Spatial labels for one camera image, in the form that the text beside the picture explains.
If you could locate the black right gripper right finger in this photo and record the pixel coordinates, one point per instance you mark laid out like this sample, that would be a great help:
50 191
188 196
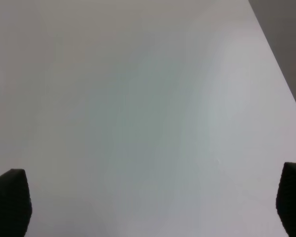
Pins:
286 198

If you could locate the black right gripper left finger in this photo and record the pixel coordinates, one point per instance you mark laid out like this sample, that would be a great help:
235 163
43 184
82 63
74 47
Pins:
15 203

